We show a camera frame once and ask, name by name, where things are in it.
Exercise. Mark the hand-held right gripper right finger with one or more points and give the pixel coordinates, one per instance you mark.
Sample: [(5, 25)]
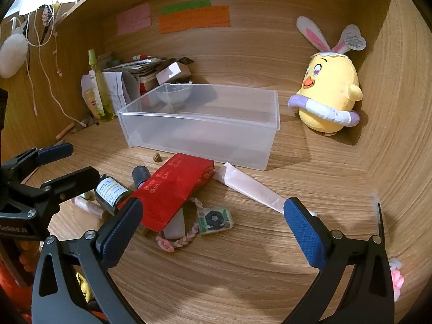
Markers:
[(303, 236)]

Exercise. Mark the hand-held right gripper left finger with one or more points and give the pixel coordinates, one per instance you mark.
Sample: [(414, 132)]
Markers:
[(118, 236)]

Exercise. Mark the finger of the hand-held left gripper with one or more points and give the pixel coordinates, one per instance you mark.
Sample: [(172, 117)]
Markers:
[(55, 152), (76, 179)]

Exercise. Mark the cream slim tube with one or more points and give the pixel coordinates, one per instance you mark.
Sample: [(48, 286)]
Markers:
[(86, 206)]

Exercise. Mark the dark green labelled jar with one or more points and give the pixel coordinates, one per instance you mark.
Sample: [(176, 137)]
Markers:
[(111, 192)]

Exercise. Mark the red foil packet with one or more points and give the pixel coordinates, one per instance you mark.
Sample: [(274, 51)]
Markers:
[(168, 189)]

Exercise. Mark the clear plastic storage box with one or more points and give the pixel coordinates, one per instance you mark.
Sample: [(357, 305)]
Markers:
[(202, 135)]

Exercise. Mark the pale pink flat tube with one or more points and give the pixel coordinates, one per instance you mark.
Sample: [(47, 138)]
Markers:
[(174, 225)]

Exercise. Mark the cream lotion bottle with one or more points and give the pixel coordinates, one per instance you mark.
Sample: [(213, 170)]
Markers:
[(91, 103)]

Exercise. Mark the small dark bottle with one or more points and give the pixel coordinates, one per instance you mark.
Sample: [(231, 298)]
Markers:
[(140, 174)]

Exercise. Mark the pink squeeze tube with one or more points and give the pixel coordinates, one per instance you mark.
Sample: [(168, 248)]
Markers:
[(249, 185)]

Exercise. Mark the yellow spray bottle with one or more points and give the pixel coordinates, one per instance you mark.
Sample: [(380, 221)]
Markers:
[(103, 94)]

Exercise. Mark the small brown nut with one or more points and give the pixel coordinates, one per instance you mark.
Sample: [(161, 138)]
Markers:
[(157, 157)]

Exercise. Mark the green square charm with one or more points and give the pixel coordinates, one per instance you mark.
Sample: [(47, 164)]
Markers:
[(214, 220)]

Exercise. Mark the white fluffy pompom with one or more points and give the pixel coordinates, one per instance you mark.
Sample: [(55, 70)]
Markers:
[(12, 55)]

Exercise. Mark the dark green small container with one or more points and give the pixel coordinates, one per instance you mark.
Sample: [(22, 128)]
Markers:
[(107, 60)]

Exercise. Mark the red white carton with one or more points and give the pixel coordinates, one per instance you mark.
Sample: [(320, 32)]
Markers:
[(147, 82)]

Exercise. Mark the stack of booklets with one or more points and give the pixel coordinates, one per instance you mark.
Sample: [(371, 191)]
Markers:
[(141, 65)]

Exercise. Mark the spotted black white band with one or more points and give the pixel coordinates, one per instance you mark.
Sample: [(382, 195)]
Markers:
[(47, 23)]

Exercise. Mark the white bowl with items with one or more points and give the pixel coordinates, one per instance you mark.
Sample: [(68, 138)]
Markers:
[(173, 94)]

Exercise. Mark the red white marker pen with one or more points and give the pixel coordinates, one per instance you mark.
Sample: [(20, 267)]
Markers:
[(143, 56)]

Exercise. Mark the small white cardboard box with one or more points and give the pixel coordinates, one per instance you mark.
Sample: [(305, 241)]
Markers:
[(172, 71)]

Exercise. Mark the pink paper note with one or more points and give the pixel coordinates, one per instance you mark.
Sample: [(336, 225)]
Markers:
[(133, 19)]

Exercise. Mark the yellow chick plush toy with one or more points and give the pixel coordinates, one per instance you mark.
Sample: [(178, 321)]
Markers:
[(330, 81)]

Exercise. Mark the orange paper note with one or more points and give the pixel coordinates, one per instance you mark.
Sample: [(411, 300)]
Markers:
[(194, 20)]

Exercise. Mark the green paper note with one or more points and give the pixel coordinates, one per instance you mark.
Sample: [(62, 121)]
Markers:
[(185, 6)]

